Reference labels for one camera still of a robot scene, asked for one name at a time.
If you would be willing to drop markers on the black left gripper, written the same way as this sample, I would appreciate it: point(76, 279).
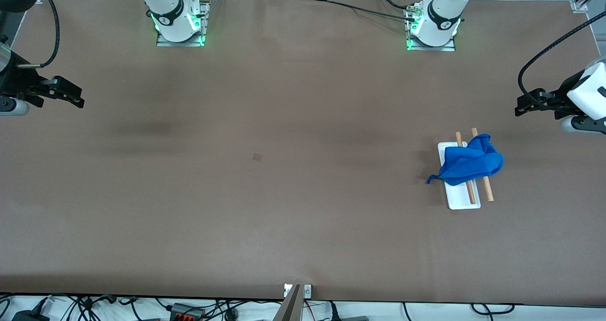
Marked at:
point(561, 95)

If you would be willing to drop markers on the black box with orange buttons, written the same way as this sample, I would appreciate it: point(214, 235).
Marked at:
point(187, 311)

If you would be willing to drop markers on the grey-brown camera mount bar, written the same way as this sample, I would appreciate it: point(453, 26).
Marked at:
point(289, 309)

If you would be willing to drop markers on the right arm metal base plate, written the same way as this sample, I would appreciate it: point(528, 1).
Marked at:
point(180, 43)

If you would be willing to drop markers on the white table edge bracket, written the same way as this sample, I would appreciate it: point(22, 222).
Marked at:
point(308, 291)

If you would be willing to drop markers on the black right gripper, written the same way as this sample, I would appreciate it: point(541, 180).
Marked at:
point(16, 81)

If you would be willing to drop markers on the blue microfiber towel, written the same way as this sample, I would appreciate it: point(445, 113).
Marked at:
point(468, 167)

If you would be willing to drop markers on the black power adapter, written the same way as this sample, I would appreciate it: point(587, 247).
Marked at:
point(28, 316)

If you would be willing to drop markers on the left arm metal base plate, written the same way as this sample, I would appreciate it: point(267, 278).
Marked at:
point(431, 49)

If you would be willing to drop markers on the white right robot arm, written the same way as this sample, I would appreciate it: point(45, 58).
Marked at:
point(168, 4)

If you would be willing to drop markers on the white rack with wooden rods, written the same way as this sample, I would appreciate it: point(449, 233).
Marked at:
point(461, 200)

